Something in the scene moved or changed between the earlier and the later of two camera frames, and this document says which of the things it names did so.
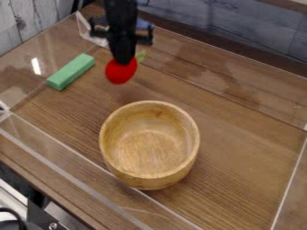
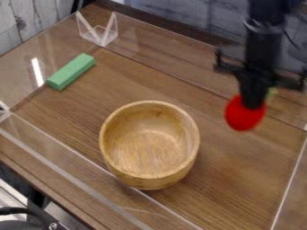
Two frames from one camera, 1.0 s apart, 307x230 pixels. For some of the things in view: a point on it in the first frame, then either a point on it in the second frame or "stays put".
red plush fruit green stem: (118, 73) → (241, 117)
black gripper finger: (122, 44) → (253, 90)
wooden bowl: (148, 139) stays put
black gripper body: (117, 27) → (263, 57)
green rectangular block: (69, 72) stays put
